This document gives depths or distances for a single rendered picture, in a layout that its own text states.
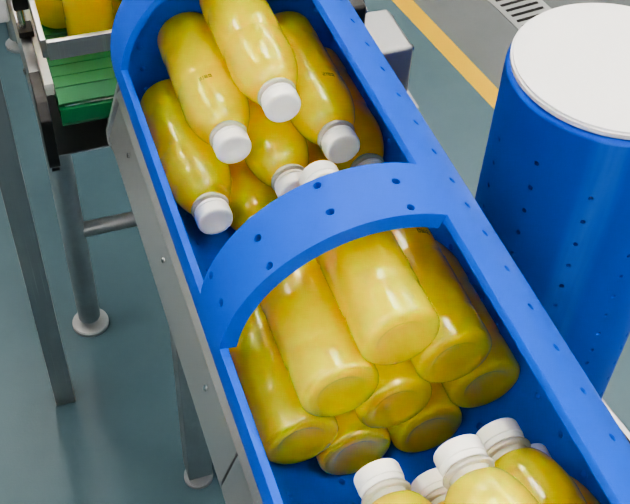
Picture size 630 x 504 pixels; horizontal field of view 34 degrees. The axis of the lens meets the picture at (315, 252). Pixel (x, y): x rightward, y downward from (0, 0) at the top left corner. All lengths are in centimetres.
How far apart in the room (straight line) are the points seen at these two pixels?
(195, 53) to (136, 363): 123
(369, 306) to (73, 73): 81
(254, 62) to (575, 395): 49
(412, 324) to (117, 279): 165
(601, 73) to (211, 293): 66
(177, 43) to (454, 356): 49
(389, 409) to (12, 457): 136
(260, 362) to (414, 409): 15
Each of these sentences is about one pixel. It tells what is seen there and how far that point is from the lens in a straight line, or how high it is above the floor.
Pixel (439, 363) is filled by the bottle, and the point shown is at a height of 111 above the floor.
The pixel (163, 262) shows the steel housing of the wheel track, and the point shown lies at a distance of 128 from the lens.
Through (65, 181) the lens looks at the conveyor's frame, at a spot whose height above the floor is 46.
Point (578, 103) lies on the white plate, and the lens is 131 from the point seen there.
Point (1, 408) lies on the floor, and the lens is 226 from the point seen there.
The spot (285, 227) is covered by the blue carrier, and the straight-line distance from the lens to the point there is 85.
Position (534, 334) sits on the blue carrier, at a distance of 80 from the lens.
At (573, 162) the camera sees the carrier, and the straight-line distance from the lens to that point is 131.
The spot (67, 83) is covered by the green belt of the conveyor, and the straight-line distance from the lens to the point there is 152.
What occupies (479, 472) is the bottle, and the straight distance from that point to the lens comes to 76.
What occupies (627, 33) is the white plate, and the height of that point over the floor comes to 104.
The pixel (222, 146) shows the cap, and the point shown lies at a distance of 106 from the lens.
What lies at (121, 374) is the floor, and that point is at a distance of 227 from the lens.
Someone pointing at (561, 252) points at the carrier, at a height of 82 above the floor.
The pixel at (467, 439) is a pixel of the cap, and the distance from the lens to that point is 78.
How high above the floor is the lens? 182
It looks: 47 degrees down
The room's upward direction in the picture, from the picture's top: 3 degrees clockwise
